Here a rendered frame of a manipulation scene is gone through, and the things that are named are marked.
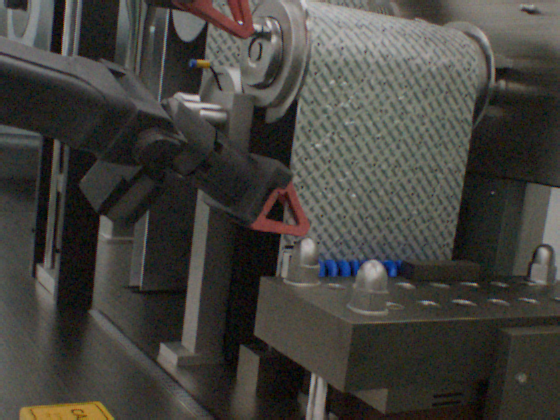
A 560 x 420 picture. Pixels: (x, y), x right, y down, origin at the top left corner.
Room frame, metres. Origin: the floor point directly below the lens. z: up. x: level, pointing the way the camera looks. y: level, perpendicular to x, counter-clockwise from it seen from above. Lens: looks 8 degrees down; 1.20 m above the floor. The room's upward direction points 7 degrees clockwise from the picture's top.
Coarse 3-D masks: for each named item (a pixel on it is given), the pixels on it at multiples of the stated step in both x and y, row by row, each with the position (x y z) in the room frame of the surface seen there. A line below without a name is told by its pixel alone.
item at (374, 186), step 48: (336, 144) 0.87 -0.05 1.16; (384, 144) 0.90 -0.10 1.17; (432, 144) 0.94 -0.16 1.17; (336, 192) 0.87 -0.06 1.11; (384, 192) 0.91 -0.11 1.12; (432, 192) 0.94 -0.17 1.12; (288, 240) 0.85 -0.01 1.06; (336, 240) 0.88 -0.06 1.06; (384, 240) 0.91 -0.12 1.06; (432, 240) 0.95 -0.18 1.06
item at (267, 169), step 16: (224, 144) 0.78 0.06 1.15; (208, 160) 0.77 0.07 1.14; (224, 160) 0.78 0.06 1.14; (240, 160) 0.79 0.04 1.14; (256, 160) 0.81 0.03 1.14; (272, 160) 0.79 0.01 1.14; (192, 176) 0.77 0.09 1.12; (208, 176) 0.77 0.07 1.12; (224, 176) 0.78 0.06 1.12; (240, 176) 0.79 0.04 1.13; (256, 176) 0.79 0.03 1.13; (272, 176) 0.78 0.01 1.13; (208, 192) 0.79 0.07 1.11; (224, 192) 0.79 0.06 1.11; (240, 192) 0.79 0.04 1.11; (256, 192) 0.78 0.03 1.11; (224, 208) 0.80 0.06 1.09; (240, 208) 0.78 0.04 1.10; (256, 208) 0.77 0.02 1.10
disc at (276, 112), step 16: (288, 0) 0.88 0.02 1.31; (304, 0) 0.86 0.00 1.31; (304, 16) 0.85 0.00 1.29; (304, 32) 0.84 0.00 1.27; (304, 48) 0.84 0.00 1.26; (304, 64) 0.84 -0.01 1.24; (240, 80) 0.95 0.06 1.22; (304, 80) 0.84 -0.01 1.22; (288, 96) 0.86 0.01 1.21; (256, 112) 0.91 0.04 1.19; (272, 112) 0.88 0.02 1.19; (288, 112) 0.86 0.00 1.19
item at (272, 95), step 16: (272, 0) 0.89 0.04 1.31; (256, 16) 0.92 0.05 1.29; (272, 16) 0.89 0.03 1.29; (288, 16) 0.86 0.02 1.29; (288, 32) 0.85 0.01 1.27; (288, 48) 0.85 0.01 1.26; (288, 64) 0.85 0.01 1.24; (480, 64) 0.98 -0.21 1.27; (288, 80) 0.85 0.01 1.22; (480, 80) 0.97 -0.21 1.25; (256, 96) 0.90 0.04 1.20; (272, 96) 0.87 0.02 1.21
